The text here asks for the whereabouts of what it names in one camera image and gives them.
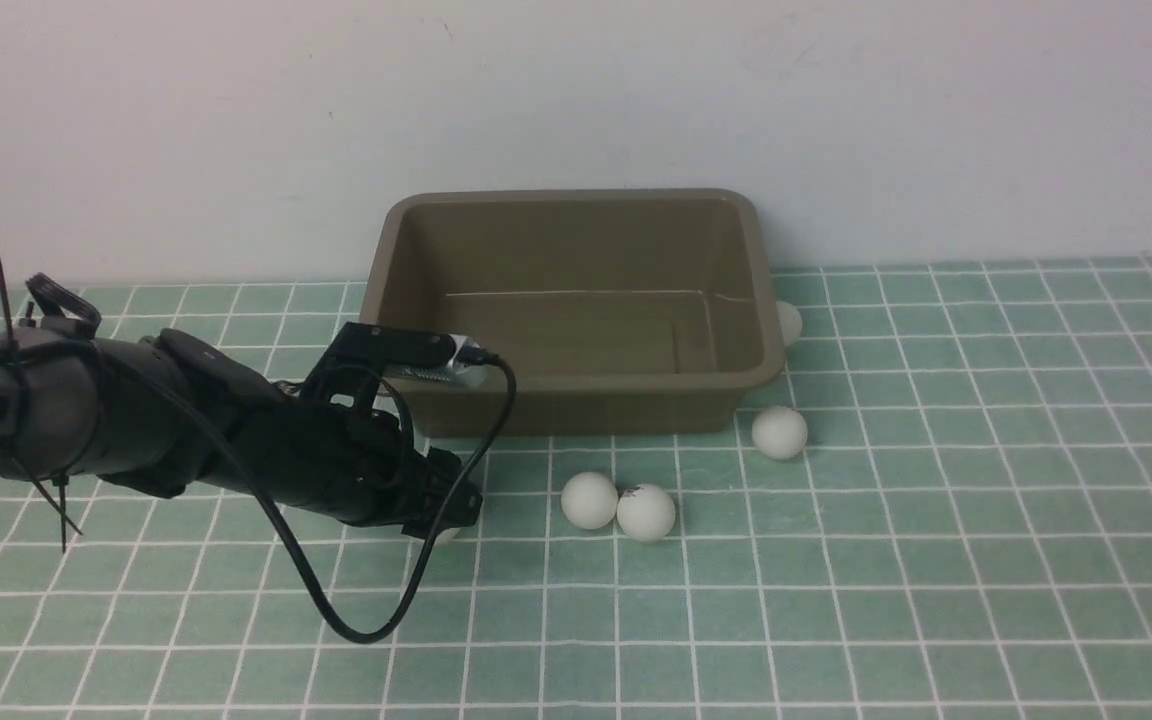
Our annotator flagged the olive green plastic bin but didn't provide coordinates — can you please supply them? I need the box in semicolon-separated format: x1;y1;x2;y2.
361;188;786;435

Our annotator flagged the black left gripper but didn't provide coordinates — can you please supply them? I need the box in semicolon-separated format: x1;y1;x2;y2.
227;400;483;541

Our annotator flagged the black left camera cable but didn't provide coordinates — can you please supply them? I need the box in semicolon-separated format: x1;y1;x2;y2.
96;344;520;645

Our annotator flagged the white ping-pong ball with print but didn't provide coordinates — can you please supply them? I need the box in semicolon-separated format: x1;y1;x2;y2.
616;484;677;543

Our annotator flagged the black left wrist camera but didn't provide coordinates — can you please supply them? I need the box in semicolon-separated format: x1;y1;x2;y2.
298;323;499;406

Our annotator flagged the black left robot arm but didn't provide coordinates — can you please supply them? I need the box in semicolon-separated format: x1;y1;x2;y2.
0;274;483;538

